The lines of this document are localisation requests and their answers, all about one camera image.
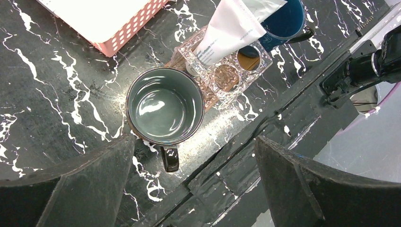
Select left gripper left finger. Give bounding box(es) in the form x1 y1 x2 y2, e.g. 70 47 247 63
0 135 135 227

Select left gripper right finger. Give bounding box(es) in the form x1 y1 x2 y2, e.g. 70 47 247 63
254 136 401 227

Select dark green mug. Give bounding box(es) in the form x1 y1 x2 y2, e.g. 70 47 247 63
126 67 205 173

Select clear acrylic holder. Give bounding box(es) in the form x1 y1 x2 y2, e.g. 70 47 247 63
171 26 272 109

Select oval wooden tray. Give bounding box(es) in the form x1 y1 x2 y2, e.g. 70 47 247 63
164 26 262 113

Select dark blue mug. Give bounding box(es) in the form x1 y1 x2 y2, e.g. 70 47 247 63
259 0 314 52

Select pink perforated plastic basket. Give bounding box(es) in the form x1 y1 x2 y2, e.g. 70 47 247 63
40 0 168 57

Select white toothpaste tube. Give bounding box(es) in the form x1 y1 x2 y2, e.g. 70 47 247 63
244 0 287 23
193 0 266 68

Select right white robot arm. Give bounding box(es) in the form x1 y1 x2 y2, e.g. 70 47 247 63
320 26 401 109

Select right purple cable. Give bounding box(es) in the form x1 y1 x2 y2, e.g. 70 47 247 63
337 89 401 135

